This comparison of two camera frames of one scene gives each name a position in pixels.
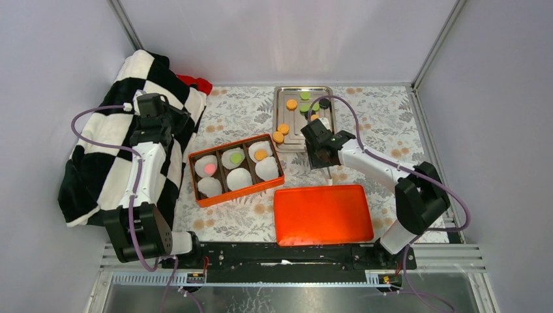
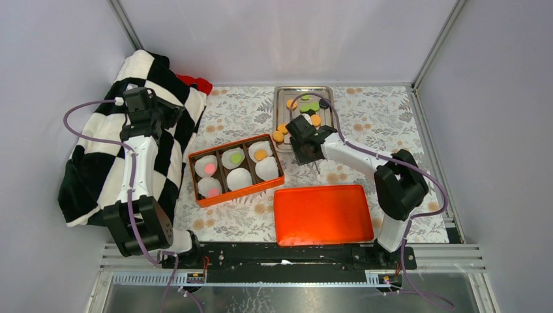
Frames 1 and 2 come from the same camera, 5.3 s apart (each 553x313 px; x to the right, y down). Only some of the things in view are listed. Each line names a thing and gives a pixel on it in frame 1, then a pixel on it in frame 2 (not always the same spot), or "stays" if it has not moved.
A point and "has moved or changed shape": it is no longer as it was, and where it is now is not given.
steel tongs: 330,180 has moved or changed shape
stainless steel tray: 294,106 stays
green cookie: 236,158 stays
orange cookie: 260,154 stays
